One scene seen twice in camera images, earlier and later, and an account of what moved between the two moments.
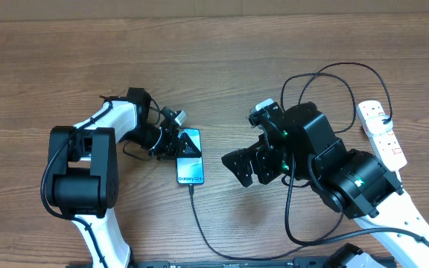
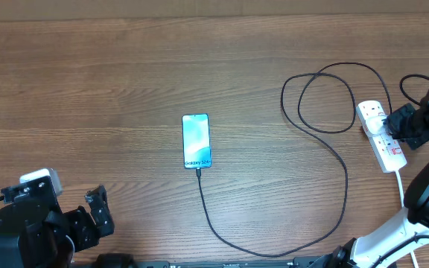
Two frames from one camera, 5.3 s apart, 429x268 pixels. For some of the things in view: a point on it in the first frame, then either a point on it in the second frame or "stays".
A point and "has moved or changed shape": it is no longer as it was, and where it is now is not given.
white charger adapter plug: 375,123 stays
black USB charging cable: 288,80 has moved or changed shape
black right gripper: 242,167 → 394,121
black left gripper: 170,150 → 88,231
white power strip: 384,145 stays
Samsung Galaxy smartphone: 190,170 → 196,144
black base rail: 246,263 stays
